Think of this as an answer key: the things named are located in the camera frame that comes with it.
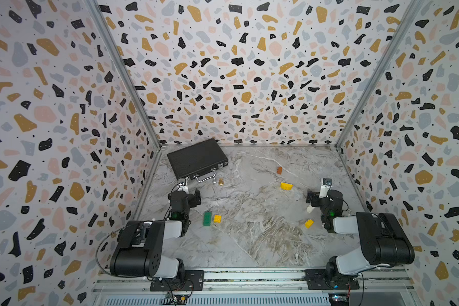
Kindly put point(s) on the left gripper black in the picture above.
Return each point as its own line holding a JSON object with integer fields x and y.
{"x": 190, "y": 199}

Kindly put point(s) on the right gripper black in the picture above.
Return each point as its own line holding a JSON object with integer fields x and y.
{"x": 315, "y": 198}

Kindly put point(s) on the green lego brick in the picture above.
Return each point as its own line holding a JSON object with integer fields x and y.
{"x": 207, "y": 218}

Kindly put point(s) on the yellow square lego brick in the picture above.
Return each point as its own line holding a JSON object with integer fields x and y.
{"x": 217, "y": 218}

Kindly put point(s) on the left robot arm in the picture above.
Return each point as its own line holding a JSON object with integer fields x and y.
{"x": 140, "y": 244}

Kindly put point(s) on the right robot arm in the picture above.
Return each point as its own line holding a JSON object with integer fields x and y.
{"x": 382, "y": 239}

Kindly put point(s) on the yellow wedge lego piece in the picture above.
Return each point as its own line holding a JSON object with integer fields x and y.
{"x": 286, "y": 186}

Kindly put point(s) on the black briefcase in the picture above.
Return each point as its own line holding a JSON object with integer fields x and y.
{"x": 197, "y": 160}

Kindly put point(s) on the small circuit board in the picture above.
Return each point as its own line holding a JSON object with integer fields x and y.
{"x": 177, "y": 299}

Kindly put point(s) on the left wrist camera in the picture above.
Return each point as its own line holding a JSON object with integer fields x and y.
{"x": 182, "y": 186}

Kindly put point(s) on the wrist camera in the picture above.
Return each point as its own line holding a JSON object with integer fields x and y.
{"x": 326, "y": 185}
{"x": 182, "y": 186}

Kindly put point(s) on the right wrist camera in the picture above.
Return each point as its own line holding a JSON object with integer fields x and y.
{"x": 326, "y": 185}

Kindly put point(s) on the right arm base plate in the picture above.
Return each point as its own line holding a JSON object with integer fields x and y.
{"x": 321, "y": 279}

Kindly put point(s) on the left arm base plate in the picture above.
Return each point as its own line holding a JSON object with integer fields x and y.
{"x": 190, "y": 280}

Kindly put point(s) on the aluminium front rail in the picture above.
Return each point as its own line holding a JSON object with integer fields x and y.
{"x": 260, "y": 280}

